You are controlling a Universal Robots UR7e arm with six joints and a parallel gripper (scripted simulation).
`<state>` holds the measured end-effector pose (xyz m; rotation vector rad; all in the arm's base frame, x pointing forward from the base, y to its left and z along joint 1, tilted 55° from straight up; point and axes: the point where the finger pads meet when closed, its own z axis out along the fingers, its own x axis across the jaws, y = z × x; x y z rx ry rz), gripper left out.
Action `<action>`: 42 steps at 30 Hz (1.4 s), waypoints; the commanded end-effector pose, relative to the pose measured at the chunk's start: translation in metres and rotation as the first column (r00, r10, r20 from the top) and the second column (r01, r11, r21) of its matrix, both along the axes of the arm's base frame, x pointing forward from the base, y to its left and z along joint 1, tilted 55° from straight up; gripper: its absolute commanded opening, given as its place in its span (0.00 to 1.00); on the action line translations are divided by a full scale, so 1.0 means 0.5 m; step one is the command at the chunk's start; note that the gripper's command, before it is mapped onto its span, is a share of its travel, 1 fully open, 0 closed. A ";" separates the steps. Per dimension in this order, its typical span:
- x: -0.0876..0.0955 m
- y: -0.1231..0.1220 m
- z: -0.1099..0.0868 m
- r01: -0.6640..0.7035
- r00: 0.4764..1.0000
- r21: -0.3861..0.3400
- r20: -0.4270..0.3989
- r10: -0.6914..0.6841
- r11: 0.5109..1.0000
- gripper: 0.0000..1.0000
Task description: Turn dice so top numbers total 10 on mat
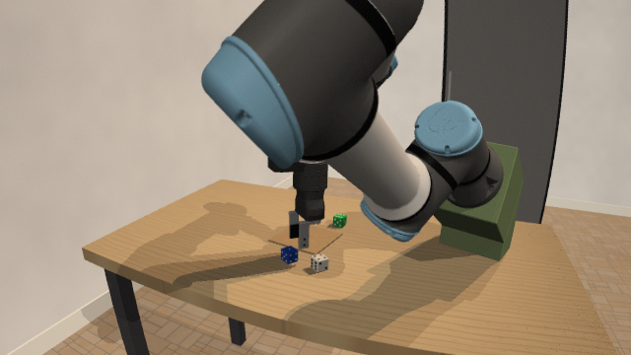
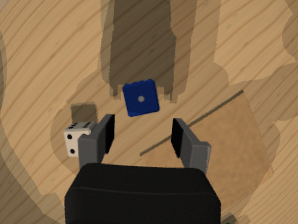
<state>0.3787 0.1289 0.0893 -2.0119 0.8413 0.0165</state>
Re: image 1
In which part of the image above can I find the blue die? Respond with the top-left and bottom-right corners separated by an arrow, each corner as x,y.
281,246 -> 298,264

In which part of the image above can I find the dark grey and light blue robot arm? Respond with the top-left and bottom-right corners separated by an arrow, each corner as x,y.
201,0 -> 504,243

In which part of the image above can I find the white die with black pips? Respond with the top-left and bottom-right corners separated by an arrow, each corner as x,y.
311,253 -> 329,272

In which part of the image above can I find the green die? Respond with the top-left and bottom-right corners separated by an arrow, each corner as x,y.
332,213 -> 347,228

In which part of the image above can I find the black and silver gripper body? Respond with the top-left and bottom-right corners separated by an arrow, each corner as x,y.
268,158 -> 328,222

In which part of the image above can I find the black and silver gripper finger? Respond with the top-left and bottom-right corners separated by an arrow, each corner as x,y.
289,210 -> 299,239
299,220 -> 320,249

